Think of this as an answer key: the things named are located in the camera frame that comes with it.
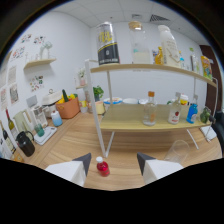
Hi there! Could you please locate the small red liquid bottle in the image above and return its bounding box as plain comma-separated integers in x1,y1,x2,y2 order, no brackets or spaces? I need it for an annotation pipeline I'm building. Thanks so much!
95,156,111,178

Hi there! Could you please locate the clear bottle orange cap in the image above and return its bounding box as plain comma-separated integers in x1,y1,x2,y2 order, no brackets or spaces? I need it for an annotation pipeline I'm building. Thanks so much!
142,90,158,127

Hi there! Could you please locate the clear bottle green cap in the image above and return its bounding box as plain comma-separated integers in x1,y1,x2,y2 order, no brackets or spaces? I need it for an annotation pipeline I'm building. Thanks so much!
189,47,200,73

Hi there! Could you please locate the teal cup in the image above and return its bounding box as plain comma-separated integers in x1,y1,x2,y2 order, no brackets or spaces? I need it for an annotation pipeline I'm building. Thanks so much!
34,123,45,138

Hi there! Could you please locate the blue white cup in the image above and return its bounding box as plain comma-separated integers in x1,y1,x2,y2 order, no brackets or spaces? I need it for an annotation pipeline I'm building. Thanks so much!
50,109,64,128

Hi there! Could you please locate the clear drinking glass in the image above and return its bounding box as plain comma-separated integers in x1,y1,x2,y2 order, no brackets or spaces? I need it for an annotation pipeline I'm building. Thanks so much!
163,139,190,165

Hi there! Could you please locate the white kitchen scale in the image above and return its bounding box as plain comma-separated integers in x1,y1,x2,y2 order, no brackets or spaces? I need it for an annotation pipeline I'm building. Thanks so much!
33,125,58,146

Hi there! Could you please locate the black kettle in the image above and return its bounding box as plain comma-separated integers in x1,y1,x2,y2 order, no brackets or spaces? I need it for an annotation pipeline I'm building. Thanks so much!
15,130,36,158

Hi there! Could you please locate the clear bottle red fruit label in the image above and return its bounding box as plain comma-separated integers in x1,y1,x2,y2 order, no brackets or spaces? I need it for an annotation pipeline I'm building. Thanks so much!
167,92,183,125

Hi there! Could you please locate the orange basket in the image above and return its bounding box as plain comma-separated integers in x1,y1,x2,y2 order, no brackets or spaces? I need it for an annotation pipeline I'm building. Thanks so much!
55,96,81,120

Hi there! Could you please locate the white two-tier wooden shelf rack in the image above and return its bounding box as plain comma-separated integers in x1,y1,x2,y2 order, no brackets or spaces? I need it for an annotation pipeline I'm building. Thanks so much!
84,59,219,158

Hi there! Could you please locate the white notebook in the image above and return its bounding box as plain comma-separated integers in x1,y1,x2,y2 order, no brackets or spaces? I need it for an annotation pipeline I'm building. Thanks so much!
199,125,218,143

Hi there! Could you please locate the blue liquid bottle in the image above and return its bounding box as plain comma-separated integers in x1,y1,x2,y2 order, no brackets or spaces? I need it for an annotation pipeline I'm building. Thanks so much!
186,94,199,125

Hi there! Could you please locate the black armchair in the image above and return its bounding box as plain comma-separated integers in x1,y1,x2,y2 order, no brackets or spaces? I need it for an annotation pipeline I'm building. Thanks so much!
209,111,224,158

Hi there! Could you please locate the wine bottle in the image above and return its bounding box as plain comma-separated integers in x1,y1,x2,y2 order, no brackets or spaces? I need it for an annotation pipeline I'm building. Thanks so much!
0,119,16,155
4,108,19,141

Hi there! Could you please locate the green limes bunch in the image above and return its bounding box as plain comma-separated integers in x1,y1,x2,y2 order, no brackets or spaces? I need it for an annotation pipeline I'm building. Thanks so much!
199,106,212,124

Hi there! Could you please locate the green cucumber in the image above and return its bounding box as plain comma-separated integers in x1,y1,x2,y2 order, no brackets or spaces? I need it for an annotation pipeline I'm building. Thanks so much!
62,89,70,103

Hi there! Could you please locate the white lidded pot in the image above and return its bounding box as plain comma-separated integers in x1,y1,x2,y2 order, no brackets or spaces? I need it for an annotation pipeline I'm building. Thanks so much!
41,88,63,108

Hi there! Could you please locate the white bowl blue rim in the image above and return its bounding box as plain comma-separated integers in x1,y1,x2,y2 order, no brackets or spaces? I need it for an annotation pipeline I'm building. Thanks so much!
103,96,123,106

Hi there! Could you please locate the green potted plant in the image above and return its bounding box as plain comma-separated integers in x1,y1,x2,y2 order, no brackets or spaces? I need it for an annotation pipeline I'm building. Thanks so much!
92,85,105,102

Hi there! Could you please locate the brown door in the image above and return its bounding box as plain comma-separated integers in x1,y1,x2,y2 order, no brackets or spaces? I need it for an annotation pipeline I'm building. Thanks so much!
199,44,223,114

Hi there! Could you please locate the light blue labelled bottle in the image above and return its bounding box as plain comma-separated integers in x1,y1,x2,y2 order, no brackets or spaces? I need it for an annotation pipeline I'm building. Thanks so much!
179,50,186,70

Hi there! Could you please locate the amber liquid bottle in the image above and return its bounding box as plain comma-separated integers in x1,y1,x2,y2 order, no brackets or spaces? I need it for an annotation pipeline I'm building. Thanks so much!
154,46,164,66

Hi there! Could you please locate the small red white carton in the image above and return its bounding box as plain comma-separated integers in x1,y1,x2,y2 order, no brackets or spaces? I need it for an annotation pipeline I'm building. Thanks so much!
151,49,159,64

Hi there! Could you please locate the large white bottle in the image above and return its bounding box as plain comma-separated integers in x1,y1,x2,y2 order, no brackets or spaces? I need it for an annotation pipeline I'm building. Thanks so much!
157,24,182,69

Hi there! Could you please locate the glass jar cork lid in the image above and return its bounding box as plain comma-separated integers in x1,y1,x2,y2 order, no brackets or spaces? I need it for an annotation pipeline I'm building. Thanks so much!
128,21,153,65

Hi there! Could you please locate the large black yellow can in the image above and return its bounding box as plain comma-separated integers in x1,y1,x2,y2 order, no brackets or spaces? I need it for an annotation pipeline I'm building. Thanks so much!
96,21,121,66

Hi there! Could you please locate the ceiling air vent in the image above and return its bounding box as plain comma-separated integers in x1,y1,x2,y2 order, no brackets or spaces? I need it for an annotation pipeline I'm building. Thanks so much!
149,14,172,23

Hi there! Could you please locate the wooden wall shelf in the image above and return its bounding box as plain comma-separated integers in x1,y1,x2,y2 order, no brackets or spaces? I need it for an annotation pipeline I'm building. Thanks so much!
23,58,58,70

